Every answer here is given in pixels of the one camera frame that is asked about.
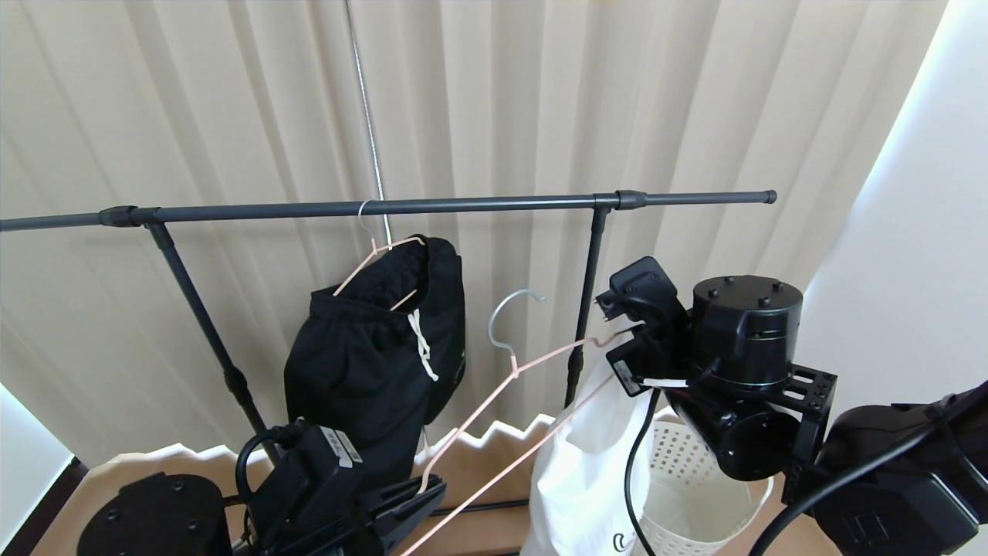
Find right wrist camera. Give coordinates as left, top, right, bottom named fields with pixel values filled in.
left=596, top=257, right=689, bottom=334

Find black clothes rack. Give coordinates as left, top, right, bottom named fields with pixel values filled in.
left=0, top=189, right=777, bottom=516

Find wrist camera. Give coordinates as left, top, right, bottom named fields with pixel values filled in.
left=596, top=257, right=689, bottom=334
left=247, top=425, right=364, bottom=541

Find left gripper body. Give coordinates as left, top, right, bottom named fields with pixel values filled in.
left=259, top=506, right=391, bottom=556

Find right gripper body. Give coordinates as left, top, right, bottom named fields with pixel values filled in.
left=606, top=332, right=782, bottom=482

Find white laundry basket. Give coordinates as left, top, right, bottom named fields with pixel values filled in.
left=633, top=408, right=775, bottom=556

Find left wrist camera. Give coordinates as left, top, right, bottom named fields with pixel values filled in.
left=247, top=425, right=364, bottom=541

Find black shorts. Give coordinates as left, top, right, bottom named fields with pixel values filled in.
left=284, top=236, right=468, bottom=495

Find pink clothes hanger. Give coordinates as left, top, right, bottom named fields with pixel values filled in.
left=333, top=199, right=427, bottom=312
left=398, top=290, right=643, bottom=556

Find white garment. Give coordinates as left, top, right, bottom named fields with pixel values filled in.
left=521, top=359, right=658, bottom=556

